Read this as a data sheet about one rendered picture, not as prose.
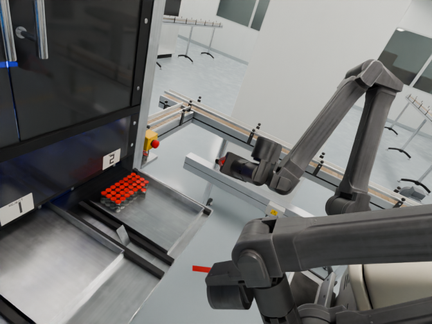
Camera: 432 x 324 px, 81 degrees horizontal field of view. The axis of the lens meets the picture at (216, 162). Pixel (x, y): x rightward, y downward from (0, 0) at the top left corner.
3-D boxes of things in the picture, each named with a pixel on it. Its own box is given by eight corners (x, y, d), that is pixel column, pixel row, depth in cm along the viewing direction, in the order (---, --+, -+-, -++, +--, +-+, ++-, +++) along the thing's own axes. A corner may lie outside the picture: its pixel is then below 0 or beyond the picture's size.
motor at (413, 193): (400, 216, 160) (416, 200, 152) (393, 193, 183) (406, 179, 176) (421, 225, 157) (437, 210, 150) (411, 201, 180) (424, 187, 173)
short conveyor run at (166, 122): (124, 164, 123) (127, 136, 115) (99, 150, 127) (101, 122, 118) (193, 124, 179) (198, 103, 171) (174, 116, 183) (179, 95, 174)
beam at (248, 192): (182, 168, 204) (185, 155, 198) (187, 164, 211) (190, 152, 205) (384, 276, 170) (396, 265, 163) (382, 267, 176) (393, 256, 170)
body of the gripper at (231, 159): (226, 150, 75) (240, 154, 69) (251, 162, 80) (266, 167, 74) (217, 170, 75) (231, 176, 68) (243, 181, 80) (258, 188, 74)
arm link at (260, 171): (251, 184, 65) (266, 189, 68) (260, 158, 65) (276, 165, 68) (236, 177, 71) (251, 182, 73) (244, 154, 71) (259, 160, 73)
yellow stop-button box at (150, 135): (134, 144, 118) (135, 132, 114) (144, 139, 124) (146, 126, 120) (147, 152, 116) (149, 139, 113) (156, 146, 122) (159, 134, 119)
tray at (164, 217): (89, 207, 92) (89, 200, 90) (137, 175, 113) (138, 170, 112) (166, 257, 85) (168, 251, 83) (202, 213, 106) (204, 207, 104)
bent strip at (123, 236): (114, 242, 84) (116, 229, 81) (121, 236, 86) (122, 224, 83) (148, 265, 81) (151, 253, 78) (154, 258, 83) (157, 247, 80)
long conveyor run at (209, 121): (157, 107, 186) (160, 86, 178) (168, 102, 199) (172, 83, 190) (431, 240, 145) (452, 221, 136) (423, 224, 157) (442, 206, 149)
